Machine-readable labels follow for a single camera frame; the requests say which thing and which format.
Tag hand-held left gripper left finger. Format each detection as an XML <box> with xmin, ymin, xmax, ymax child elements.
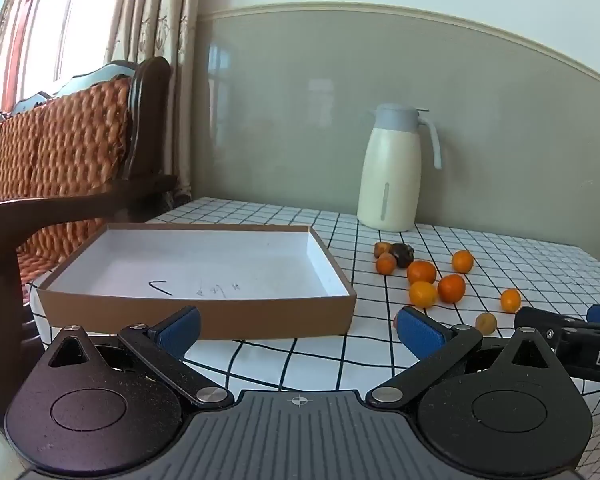
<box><xmin>46</xmin><ymin>306</ymin><xmax>235</xmax><ymax>409</ymax></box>

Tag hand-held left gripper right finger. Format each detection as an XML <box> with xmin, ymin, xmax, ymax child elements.
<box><xmin>367</xmin><ymin>306</ymin><xmax>555</xmax><ymax>409</ymax></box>

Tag mandarin orange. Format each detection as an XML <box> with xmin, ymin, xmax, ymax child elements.
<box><xmin>408</xmin><ymin>281</ymin><xmax>439</xmax><ymax>309</ymax></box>
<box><xmin>451</xmin><ymin>250</ymin><xmax>475</xmax><ymax>274</ymax></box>
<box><xmin>437</xmin><ymin>273</ymin><xmax>467</xmax><ymax>304</ymax></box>
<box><xmin>406</xmin><ymin>260</ymin><xmax>438</xmax><ymax>286</ymax></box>

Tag shallow brown cardboard box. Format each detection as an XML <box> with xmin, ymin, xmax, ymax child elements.
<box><xmin>36</xmin><ymin>224</ymin><xmax>357</xmax><ymax>341</ymax></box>

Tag dark brown round fruit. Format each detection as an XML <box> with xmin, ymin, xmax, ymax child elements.
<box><xmin>390</xmin><ymin>242</ymin><xmax>415</xmax><ymax>269</ymax></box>

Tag cream thermos jug grey lid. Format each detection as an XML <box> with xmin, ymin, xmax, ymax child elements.
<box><xmin>357</xmin><ymin>103</ymin><xmax>442</xmax><ymax>232</ymax></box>

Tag white black checkered tablecloth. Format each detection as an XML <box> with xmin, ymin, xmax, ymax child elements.
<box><xmin>30</xmin><ymin>197</ymin><xmax>600</xmax><ymax>480</ymax></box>

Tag wooden sofa woven orange cushions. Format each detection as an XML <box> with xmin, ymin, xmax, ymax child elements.
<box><xmin>0</xmin><ymin>56</ymin><xmax>179</xmax><ymax>416</ymax></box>

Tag beige embroidered curtain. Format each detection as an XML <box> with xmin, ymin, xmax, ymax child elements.
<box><xmin>105</xmin><ymin>0</ymin><xmax>203</xmax><ymax>206</ymax></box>

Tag red framed window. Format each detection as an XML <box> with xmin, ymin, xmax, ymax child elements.
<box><xmin>0</xmin><ymin>0</ymin><xmax>131</xmax><ymax>116</ymax></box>

